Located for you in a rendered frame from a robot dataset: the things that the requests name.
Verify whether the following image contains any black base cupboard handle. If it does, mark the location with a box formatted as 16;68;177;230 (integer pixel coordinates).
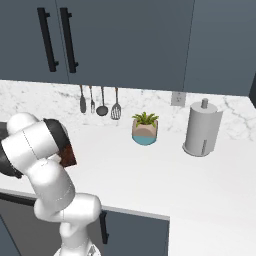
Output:
98;210;110;245

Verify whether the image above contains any hanging grey ladle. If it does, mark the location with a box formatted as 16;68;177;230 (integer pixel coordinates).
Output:
95;86;109;117

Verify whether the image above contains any hanging grey spatula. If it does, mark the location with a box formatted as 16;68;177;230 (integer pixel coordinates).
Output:
78;84;87;114

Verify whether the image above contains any hanging grey fork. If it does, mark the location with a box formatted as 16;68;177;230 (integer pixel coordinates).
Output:
88;85;97;114

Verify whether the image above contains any potted green plant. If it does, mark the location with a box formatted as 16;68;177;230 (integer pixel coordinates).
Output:
131;111;160;147

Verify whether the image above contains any grey dishwasher front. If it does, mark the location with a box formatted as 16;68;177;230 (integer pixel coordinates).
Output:
0;192;64;256

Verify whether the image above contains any dark blue base cupboard door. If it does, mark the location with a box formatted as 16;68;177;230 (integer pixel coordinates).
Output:
87;209;170;256

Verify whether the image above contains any hanging slotted grey turner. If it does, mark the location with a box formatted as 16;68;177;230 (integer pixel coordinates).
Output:
110;87;122;121

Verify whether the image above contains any grey wall outlet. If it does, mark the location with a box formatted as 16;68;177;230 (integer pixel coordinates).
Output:
170;91;187;108

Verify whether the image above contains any grey paper towel holder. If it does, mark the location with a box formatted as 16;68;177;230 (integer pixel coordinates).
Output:
182;98;224;158

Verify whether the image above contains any dark brown cutting board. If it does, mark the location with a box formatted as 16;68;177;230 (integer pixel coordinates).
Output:
58;143;78;168

